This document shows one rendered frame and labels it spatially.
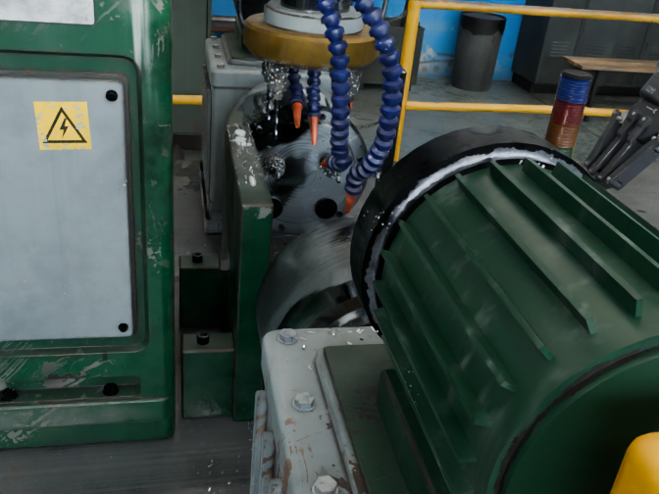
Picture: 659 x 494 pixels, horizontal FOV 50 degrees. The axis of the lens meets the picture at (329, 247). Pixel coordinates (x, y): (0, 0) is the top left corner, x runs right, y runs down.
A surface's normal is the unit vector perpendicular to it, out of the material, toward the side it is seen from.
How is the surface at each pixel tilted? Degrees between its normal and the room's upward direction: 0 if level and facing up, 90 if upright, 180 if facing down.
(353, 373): 0
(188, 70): 90
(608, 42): 90
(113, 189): 90
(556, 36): 90
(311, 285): 43
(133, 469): 0
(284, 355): 0
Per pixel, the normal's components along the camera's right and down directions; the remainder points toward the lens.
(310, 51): -0.04, 0.46
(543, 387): -0.68, -0.56
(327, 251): -0.38, -0.77
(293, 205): 0.19, 0.47
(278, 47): -0.47, 0.37
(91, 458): 0.09, -0.88
